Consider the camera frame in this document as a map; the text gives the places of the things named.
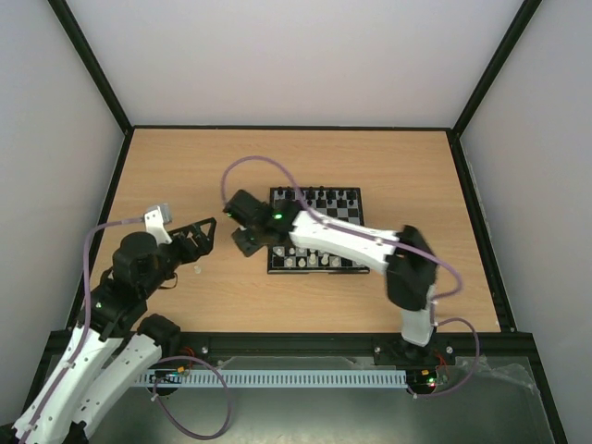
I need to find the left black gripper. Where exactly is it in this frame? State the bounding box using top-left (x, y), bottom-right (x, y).
top-left (142, 217), bottom-right (219, 296)

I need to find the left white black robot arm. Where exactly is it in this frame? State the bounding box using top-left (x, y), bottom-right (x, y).
top-left (7, 209), bottom-right (216, 443)

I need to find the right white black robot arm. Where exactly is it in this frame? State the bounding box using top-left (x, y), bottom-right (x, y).
top-left (223, 190), bottom-right (437, 363)

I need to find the circuit board with leds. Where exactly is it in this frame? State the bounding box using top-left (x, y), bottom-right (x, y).
top-left (406, 364), bottom-right (450, 388)

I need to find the black and white chessboard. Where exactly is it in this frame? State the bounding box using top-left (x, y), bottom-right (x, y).
top-left (267, 187), bottom-right (369, 275)

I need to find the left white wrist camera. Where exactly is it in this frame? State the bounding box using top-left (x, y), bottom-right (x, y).
top-left (143, 203), bottom-right (172, 245)

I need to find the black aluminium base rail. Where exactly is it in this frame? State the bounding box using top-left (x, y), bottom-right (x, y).
top-left (45, 330), bottom-right (537, 366)

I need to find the white slotted cable duct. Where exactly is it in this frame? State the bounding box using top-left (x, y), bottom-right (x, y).
top-left (132, 370), bottom-right (408, 389)

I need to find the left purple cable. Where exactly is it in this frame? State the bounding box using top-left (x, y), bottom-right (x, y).
top-left (20, 217), bottom-right (232, 440)

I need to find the black frame post left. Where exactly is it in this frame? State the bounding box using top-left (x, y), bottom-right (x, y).
top-left (48, 0), bottom-right (132, 135)

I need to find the black frame post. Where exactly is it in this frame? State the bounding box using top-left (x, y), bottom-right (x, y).
top-left (48, 0), bottom-right (132, 135)
top-left (452, 0), bottom-right (542, 138)

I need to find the black frame post right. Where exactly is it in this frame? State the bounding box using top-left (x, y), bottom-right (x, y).
top-left (452, 0), bottom-right (542, 138)

